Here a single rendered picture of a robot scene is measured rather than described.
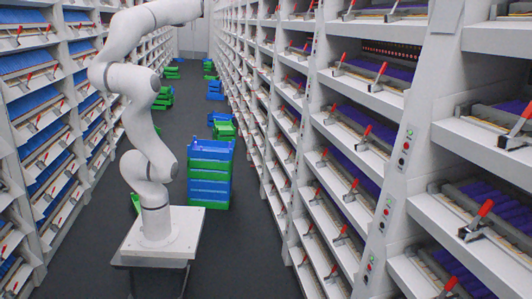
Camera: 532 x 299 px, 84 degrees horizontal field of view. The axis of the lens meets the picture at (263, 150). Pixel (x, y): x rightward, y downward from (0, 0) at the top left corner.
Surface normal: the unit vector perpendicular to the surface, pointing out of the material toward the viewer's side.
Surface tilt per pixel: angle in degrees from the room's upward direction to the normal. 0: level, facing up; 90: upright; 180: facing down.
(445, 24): 90
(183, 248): 4
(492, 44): 108
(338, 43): 90
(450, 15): 90
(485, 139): 18
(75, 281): 0
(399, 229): 90
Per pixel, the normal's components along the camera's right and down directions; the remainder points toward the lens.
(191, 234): 0.08, -0.89
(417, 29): -0.96, 0.27
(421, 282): -0.21, -0.88
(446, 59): -0.97, 0.00
